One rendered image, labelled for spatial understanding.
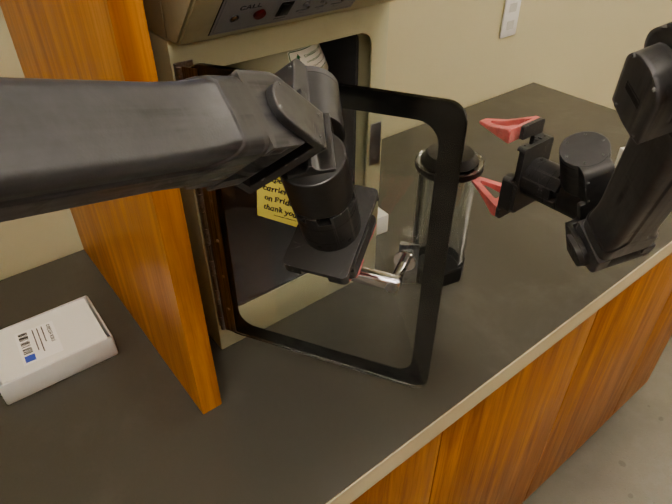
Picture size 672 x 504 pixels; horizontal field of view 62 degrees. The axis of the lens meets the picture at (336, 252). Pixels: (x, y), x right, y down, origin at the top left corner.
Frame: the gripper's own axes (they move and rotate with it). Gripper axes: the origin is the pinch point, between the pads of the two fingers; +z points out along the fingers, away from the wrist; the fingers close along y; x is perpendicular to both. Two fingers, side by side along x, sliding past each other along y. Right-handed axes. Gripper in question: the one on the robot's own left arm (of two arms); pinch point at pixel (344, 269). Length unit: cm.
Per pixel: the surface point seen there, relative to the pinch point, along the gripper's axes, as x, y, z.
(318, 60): -13.5, -28.7, -1.3
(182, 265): -17.4, 5.1, -1.6
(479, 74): -3, -103, 70
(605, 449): 60, -25, 144
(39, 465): -33.4, 30.1, 15.1
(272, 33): -15.4, -22.7, -10.4
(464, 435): 16, 4, 47
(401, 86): -19, -79, 54
